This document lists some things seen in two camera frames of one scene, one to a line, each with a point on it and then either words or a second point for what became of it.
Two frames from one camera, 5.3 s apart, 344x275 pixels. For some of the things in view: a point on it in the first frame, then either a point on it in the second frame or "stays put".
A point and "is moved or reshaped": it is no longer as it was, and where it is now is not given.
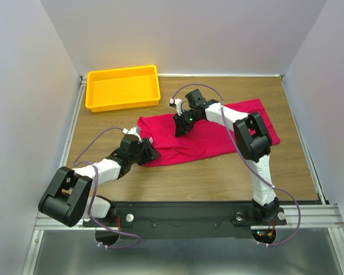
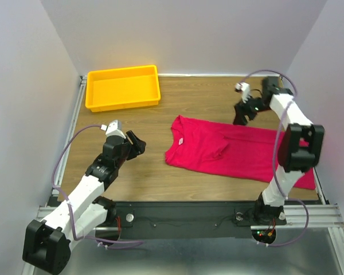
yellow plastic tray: (122, 88) stays put
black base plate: (186, 219) stays put
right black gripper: (180, 128) → (241, 109)
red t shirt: (207, 138) is moved or reshaped
